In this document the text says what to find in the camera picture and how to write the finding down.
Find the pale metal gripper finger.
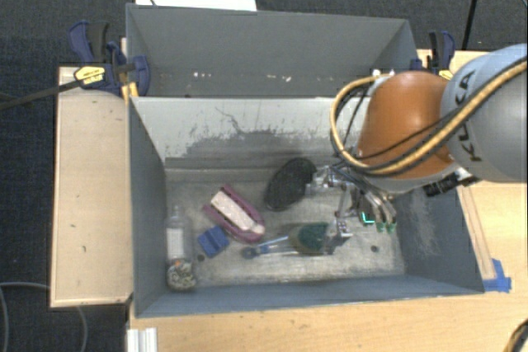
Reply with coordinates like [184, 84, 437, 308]
[305, 166, 331, 195]
[324, 218, 354, 256]

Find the purple and white brush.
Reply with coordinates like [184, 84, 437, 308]
[201, 183, 266, 243]

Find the small blue ridged block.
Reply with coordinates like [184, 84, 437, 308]
[196, 224, 231, 259]

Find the grey metal bin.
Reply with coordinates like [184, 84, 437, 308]
[125, 2, 486, 319]

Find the clear glass bottle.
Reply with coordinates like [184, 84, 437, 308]
[164, 204, 199, 293]

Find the pale wood flat board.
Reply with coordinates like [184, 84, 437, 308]
[49, 65, 135, 308]

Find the green brush with blue handle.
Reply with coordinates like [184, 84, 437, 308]
[241, 221, 332, 260]

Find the black cylinder on white bracket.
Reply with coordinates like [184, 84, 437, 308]
[423, 167, 472, 198]

